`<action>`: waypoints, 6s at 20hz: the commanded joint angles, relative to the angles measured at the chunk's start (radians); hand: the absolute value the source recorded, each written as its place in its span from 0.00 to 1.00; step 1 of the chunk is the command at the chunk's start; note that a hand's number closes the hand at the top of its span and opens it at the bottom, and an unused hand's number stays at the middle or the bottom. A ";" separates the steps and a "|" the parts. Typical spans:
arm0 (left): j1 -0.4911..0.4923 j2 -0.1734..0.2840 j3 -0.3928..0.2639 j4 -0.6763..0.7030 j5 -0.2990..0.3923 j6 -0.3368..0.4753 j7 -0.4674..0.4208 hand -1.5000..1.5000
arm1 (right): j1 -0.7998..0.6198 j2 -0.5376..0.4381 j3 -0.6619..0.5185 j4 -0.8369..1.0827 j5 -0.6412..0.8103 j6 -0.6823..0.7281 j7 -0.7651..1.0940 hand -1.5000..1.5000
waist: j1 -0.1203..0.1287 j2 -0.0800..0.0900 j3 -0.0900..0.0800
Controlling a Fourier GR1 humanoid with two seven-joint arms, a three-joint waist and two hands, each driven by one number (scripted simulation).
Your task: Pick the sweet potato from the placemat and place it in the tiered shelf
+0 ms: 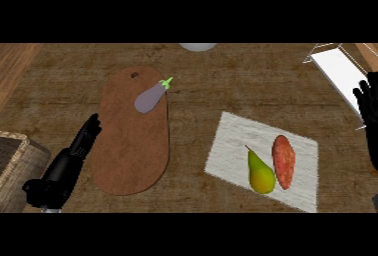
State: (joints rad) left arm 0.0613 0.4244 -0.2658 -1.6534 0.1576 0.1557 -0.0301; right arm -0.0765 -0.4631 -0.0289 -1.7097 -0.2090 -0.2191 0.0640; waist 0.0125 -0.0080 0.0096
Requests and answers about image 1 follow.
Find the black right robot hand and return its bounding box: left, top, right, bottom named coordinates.
left=351, top=70, right=378, bottom=172

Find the pale grey round object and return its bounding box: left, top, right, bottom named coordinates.
left=176, top=43, right=218, bottom=53

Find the wicker basket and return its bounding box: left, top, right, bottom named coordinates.
left=0, top=130, right=52, bottom=214

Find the purple eggplant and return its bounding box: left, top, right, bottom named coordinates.
left=132, top=76, right=174, bottom=114

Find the brown wooden cutting board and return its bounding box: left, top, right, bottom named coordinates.
left=88, top=65, right=171, bottom=197

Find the green yellow pear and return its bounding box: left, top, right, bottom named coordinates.
left=243, top=144, right=277, bottom=195

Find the orange sweet potato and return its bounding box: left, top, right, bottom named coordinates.
left=271, top=134, right=296, bottom=191

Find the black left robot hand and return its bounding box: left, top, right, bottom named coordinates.
left=20, top=112, right=103, bottom=210

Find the white cloth placemat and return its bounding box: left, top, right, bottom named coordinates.
left=203, top=111, right=320, bottom=214

